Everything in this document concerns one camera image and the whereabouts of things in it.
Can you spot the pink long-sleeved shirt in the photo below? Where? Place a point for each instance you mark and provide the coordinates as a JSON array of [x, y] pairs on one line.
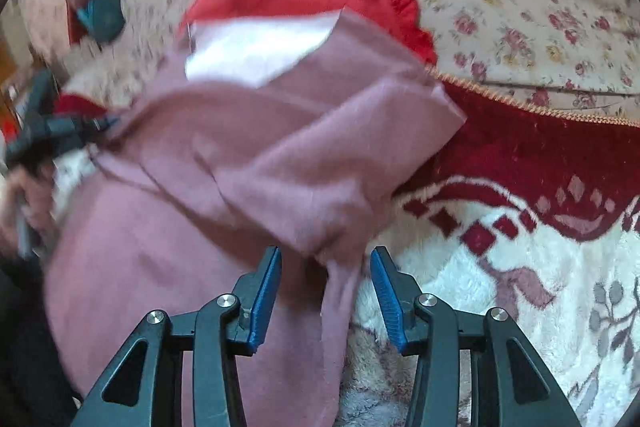
[[250, 157]]

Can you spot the person's left hand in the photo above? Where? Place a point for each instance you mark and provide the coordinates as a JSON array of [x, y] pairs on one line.
[[20, 197]]

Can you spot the red and white floral blanket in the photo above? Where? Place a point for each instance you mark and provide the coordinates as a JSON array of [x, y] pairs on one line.
[[525, 142]]

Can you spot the dark cloth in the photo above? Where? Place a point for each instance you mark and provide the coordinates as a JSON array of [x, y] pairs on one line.
[[30, 347]]

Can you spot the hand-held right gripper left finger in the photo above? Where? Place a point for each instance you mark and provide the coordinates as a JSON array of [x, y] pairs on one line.
[[262, 302]]

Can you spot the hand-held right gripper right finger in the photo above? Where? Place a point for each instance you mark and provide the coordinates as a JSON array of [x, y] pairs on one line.
[[387, 302]]

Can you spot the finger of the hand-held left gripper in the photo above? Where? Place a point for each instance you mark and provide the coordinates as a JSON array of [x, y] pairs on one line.
[[80, 136], [85, 122]]

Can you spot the blue hanging pouch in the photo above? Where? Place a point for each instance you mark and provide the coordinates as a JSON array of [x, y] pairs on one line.
[[102, 14]]

